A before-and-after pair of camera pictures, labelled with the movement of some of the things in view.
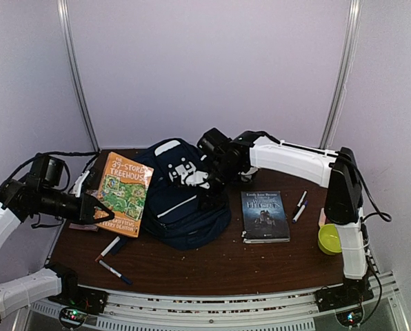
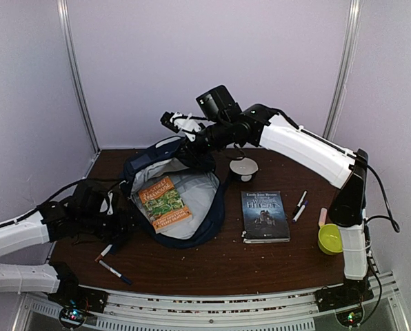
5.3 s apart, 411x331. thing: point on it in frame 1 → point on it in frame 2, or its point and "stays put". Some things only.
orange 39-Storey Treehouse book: (124, 190) → (164, 205)
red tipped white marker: (107, 249) stays put
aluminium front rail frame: (221, 309) stays put
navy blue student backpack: (183, 211) stays put
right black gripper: (212, 198) → (189, 151)
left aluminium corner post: (63, 15) stays put
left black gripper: (85, 215) → (123, 227)
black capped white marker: (301, 201) stays put
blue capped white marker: (115, 272) stays put
